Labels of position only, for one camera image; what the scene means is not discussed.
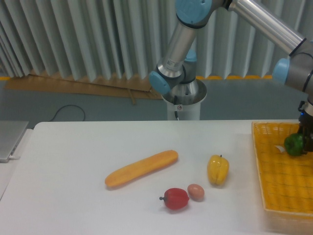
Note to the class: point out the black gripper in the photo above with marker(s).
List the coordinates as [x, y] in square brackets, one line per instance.
[306, 128]

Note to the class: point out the green toy bell pepper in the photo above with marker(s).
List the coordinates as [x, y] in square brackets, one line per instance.
[294, 144]

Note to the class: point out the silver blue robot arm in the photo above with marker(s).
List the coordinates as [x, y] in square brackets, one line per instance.
[174, 76]

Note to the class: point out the yellow woven basket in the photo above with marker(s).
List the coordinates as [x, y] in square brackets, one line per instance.
[286, 182]

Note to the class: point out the yellow toy bell pepper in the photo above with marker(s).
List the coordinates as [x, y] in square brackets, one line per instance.
[217, 169]

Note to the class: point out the red toy bell pepper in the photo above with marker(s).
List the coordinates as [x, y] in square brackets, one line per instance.
[175, 198]

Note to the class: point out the white paper label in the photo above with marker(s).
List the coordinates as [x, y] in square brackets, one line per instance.
[280, 148]

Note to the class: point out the brown toy egg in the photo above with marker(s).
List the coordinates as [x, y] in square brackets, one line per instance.
[196, 192]

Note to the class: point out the orange toy bread loaf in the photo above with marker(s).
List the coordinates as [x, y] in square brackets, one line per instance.
[141, 168]

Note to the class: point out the brown cardboard sheet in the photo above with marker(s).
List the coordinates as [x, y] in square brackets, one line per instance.
[133, 88]

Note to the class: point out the silver laptop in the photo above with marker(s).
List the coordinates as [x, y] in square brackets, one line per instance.
[11, 133]

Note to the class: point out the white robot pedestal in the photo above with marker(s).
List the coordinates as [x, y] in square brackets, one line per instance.
[184, 107]

